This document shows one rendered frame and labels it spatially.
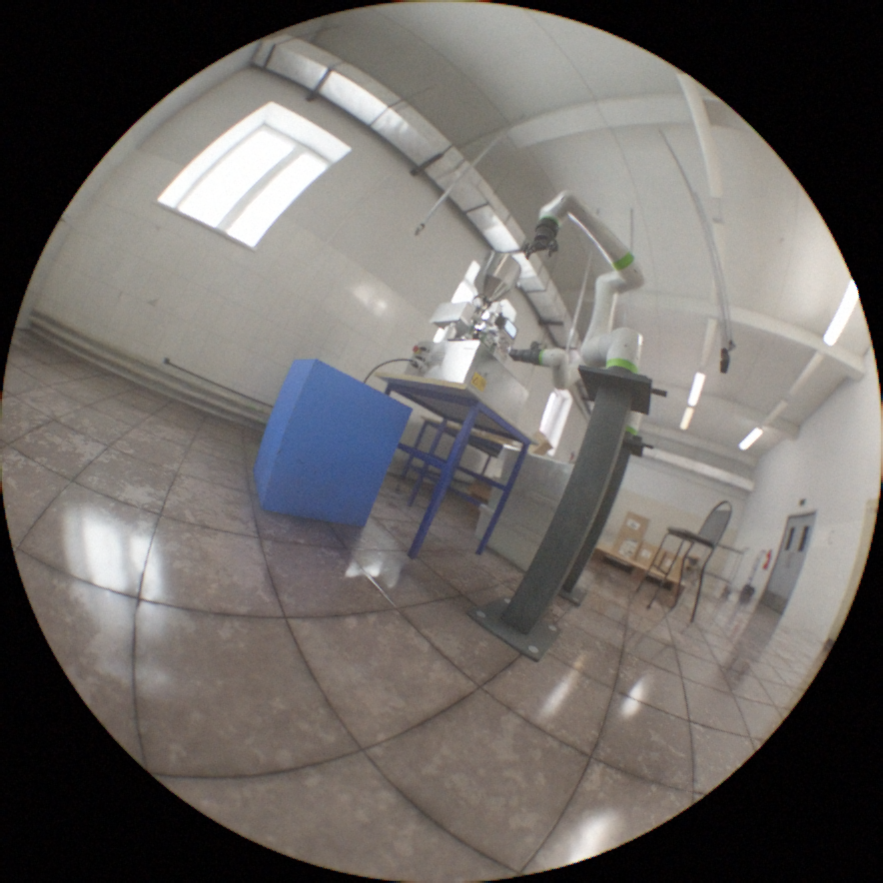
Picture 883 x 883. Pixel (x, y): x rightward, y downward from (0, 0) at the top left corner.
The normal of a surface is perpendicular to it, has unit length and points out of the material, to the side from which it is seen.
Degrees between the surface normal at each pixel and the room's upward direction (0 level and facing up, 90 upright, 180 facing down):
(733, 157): 180
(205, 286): 90
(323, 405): 90
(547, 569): 90
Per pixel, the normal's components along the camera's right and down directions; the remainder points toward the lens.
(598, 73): -0.39, 0.92
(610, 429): -0.62, -0.29
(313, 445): 0.66, 0.26
